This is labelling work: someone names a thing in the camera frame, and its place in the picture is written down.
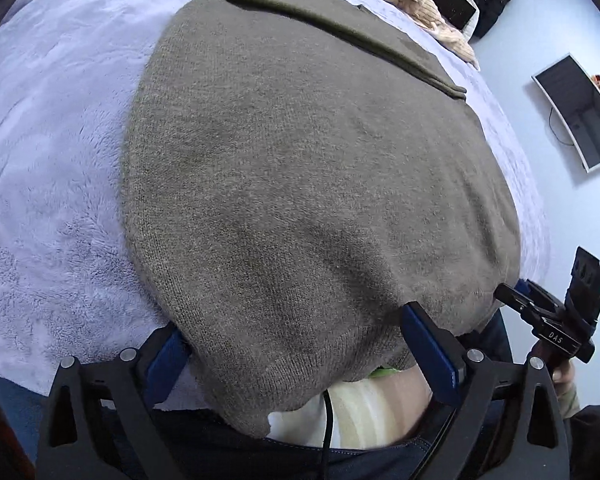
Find cream striped shirt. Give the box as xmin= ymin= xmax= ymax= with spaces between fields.
xmin=266 ymin=367 xmax=434 ymax=452

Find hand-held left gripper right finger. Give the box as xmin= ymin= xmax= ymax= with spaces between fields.
xmin=399 ymin=301 xmax=572 ymax=480

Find cream striped garment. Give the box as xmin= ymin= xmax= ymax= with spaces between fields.
xmin=367 ymin=0 xmax=481 ymax=72

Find person's right hand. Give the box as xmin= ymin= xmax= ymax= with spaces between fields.
xmin=551 ymin=359 xmax=577 ymax=387

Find wall-mounted television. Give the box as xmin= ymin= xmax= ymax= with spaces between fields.
xmin=531 ymin=52 xmax=600 ymax=174

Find person's right forearm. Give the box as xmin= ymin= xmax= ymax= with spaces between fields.
xmin=560 ymin=384 xmax=600 ymax=480

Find black and white puffer jacket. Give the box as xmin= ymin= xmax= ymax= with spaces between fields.
xmin=425 ymin=0 xmax=481 ymax=42

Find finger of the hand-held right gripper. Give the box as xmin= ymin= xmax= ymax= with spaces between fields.
xmin=516 ymin=279 xmax=567 ymax=313
xmin=495 ymin=282 xmax=548 ymax=325

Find black cable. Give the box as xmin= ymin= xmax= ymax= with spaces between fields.
xmin=321 ymin=391 xmax=334 ymax=480

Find pale lavender fleece bed cover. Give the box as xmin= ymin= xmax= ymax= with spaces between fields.
xmin=0 ymin=0 xmax=551 ymax=413

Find olive brown knitted sweater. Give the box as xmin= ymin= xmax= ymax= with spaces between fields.
xmin=121 ymin=0 xmax=522 ymax=438

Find television power cable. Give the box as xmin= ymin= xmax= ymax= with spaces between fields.
xmin=549 ymin=106 xmax=577 ymax=149

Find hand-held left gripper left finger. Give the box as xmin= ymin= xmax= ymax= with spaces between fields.
xmin=35 ymin=322 xmax=191 ymax=480

